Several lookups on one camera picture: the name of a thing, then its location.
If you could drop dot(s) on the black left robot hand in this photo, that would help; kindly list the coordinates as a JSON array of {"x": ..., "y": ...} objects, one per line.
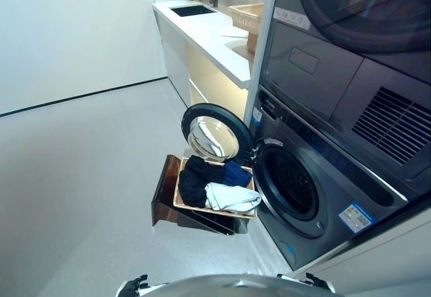
[{"x": 133, "y": 285}]

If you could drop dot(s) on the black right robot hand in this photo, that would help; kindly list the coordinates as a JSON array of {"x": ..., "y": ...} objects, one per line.
[{"x": 320, "y": 281}]

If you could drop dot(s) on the light grey garment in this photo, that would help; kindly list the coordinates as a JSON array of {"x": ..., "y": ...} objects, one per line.
[{"x": 232, "y": 197}]

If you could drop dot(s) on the dark grey washing machine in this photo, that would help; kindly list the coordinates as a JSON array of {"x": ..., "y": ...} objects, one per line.
[{"x": 336, "y": 189}]

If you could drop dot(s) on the round washing machine door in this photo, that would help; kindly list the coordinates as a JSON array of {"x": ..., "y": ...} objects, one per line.
[{"x": 208, "y": 135}]

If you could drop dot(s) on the energy label sticker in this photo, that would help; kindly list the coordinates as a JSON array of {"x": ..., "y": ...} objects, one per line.
[{"x": 357, "y": 217}]

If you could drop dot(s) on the silver robot torso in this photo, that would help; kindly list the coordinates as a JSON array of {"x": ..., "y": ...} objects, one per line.
[{"x": 222, "y": 287}]

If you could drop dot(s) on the dark brown stand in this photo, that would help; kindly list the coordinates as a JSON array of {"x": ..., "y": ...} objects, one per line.
[{"x": 165, "y": 189}]

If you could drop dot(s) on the brown wicker laundry tray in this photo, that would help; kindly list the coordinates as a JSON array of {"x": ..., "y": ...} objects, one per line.
[{"x": 215, "y": 210}]

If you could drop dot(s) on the black garment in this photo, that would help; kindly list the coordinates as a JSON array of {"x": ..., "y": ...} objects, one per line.
[{"x": 195, "y": 182}]

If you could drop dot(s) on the navy blue garment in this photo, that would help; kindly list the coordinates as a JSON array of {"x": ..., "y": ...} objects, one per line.
[{"x": 237, "y": 174}]

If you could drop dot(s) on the blue barcode sticker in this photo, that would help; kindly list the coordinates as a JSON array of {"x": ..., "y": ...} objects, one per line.
[{"x": 256, "y": 116}]

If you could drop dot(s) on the dark grey dryer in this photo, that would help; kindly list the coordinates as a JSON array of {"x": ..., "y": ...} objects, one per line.
[{"x": 320, "y": 68}]

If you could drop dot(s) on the thin white stick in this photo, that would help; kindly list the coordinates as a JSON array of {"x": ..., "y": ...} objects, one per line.
[{"x": 235, "y": 36}]

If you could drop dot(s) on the white instruction sticker strip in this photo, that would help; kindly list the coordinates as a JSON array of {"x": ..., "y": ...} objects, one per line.
[{"x": 291, "y": 17}]

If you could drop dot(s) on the white counter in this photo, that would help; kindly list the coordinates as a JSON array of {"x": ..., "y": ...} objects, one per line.
[{"x": 202, "y": 29}]

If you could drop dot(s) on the light wicker basket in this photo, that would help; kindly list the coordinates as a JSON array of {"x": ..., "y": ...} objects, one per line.
[{"x": 247, "y": 15}]

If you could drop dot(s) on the black sink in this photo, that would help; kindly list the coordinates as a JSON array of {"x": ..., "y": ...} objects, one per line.
[{"x": 192, "y": 10}]

